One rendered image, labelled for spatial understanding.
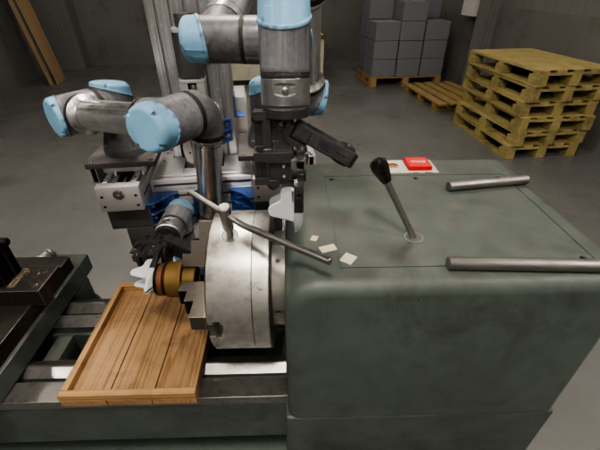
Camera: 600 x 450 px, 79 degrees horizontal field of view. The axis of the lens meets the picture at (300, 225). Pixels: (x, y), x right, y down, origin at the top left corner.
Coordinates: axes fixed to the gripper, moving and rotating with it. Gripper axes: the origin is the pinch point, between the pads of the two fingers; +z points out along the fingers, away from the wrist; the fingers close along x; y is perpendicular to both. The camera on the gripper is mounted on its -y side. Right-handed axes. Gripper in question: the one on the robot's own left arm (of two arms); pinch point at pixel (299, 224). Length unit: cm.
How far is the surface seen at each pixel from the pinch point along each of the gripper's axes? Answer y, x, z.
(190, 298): 23.2, -5.6, 19.3
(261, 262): 7.5, -2.5, 9.1
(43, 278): 66, -23, 24
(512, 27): -322, -530, -67
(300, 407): 0.2, 4.6, 40.4
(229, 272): 13.5, -1.4, 10.5
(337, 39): -115, -914, -69
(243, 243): 11.1, -5.7, 6.4
